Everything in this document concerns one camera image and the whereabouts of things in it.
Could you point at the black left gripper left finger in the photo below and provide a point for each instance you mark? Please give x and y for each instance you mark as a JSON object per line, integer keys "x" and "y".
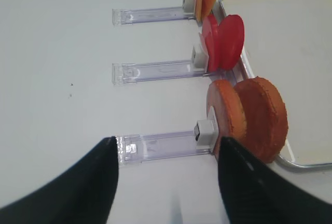
{"x": 82, "y": 194}

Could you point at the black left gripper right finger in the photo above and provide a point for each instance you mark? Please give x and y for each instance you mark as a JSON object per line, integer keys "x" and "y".
{"x": 253, "y": 193}

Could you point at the bread slice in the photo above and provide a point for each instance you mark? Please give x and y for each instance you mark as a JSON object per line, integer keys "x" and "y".
{"x": 266, "y": 118}
{"x": 229, "y": 112}

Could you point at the clear bread dispenser track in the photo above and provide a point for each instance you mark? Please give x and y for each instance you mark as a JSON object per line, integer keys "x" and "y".
{"x": 140, "y": 148}

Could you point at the white bread pusher block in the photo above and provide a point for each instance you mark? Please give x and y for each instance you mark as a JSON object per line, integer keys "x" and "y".
{"x": 206, "y": 133}

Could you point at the clear tomato dispenser track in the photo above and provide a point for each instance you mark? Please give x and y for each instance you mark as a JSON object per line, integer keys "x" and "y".
{"x": 123, "y": 73}

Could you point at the white tomato pusher block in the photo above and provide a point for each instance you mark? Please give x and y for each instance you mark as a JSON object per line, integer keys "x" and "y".
{"x": 199, "y": 56}

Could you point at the front red tomato slice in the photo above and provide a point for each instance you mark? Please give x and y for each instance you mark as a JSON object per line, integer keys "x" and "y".
{"x": 231, "y": 31}

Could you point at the red tomato slice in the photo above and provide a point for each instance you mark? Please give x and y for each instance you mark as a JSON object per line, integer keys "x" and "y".
{"x": 210, "y": 37}
{"x": 231, "y": 31}

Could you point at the rear red tomato slice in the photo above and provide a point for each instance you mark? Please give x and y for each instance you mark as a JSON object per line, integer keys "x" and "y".
{"x": 210, "y": 37}

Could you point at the clear cheese dispenser track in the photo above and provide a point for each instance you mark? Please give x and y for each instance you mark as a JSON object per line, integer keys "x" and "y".
{"x": 134, "y": 16}

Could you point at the white cheese pusher block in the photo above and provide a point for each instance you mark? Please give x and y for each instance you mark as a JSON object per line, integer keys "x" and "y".
{"x": 189, "y": 6}

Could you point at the white metal tray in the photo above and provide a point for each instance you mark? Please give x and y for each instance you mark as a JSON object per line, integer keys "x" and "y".
{"x": 288, "y": 42}

